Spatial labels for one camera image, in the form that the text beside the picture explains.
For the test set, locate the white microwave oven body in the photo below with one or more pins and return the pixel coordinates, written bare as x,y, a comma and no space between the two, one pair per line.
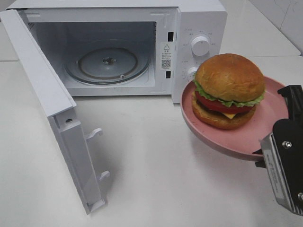
163,29

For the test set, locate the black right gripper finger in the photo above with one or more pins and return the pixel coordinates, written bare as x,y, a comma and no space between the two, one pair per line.
261,163
293,95

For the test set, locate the pink round plate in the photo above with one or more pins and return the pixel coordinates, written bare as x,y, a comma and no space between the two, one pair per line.
242,142

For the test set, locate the white microwave door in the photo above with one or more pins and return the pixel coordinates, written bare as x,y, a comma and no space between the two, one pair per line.
59,108

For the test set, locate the glass microwave turntable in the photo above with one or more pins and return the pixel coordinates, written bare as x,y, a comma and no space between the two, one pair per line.
106,66

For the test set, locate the upper white power knob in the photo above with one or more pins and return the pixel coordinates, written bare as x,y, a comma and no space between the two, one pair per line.
200,45

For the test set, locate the white timer knob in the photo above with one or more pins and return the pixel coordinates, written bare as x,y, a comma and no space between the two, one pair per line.
191,73

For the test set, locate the burger with lettuce and tomato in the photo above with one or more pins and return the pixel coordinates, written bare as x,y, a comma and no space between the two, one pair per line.
228,88

